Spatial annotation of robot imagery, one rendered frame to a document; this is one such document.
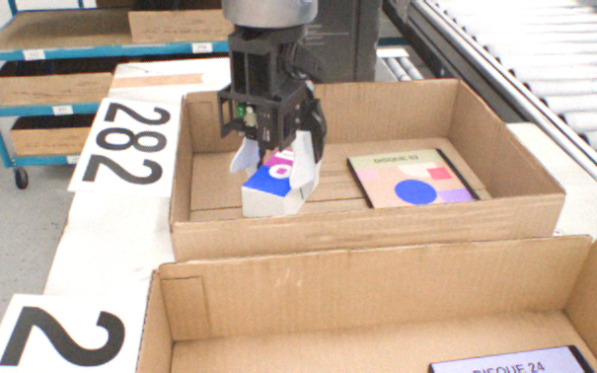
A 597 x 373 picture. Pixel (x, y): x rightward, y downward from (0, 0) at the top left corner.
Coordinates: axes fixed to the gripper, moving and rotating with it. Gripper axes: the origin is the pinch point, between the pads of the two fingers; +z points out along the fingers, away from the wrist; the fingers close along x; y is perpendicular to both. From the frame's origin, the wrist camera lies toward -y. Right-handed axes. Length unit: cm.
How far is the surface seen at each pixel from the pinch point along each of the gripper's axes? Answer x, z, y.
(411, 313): 19.4, 1.6, 12.5
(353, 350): 15.7, 2.7, 17.9
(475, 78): 14, 8, -61
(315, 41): -9.4, -5.5, -31.7
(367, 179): 8.5, 1.6, -7.0
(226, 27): -70, 20, -100
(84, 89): -113, 40, -75
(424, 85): 11.2, -5.7, -21.9
